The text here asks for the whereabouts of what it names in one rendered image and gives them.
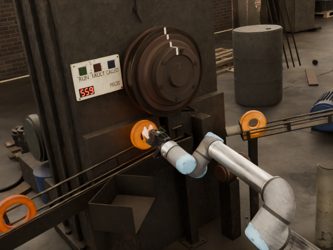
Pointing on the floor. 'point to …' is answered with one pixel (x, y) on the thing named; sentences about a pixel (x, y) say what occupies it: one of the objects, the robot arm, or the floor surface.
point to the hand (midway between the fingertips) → (143, 131)
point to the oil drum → (257, 65)
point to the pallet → (18, 144)
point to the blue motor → (323, 102)
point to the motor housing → (229, 201)
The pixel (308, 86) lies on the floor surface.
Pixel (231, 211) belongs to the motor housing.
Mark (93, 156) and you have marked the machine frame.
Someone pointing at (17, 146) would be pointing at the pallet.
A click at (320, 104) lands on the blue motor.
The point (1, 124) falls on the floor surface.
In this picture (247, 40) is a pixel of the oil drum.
